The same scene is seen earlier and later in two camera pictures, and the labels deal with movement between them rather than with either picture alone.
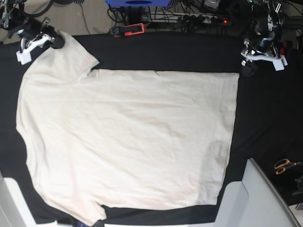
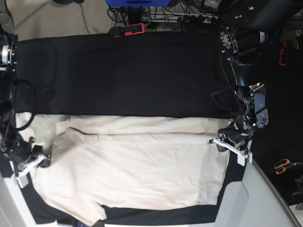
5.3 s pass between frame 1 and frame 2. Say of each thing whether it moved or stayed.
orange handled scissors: stayed
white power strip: stayed
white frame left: stayed
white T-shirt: moved
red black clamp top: stayed
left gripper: moved
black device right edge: stayed
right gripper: moved
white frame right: stayed
